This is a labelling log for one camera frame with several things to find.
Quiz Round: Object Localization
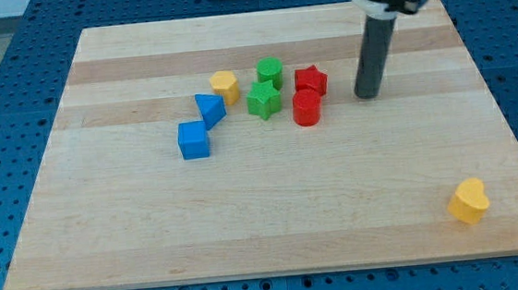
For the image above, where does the yellow heart block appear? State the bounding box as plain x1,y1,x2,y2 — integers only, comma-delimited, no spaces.
446,177,490,224

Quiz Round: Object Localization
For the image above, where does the dark grey cylindrical pointer tool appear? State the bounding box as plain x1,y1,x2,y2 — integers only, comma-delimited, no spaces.
354,16,395,100

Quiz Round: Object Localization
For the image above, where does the yellow hexagon block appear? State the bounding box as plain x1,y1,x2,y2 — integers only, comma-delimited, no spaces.
210,70,240,105

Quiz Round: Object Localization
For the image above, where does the light wooden board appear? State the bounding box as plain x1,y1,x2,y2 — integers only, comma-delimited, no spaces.
3,0,518,290

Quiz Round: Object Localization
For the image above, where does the red cylinder block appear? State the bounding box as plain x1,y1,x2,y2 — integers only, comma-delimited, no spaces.
293,89,321,127

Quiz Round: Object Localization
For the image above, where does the blue cube block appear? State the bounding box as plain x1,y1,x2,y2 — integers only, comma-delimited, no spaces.
177,121,211,160

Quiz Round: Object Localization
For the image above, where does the green star block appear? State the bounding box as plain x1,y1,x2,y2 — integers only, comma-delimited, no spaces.
247,80,282,120

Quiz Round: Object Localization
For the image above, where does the red star block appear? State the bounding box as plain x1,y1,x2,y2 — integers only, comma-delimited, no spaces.
295,65,328,97

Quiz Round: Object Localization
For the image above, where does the blue triangle block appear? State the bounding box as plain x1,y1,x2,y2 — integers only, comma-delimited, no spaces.
194,94,227,130

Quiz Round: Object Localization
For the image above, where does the green cylinder block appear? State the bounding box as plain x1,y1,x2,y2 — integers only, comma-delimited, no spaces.
256,57,283,91

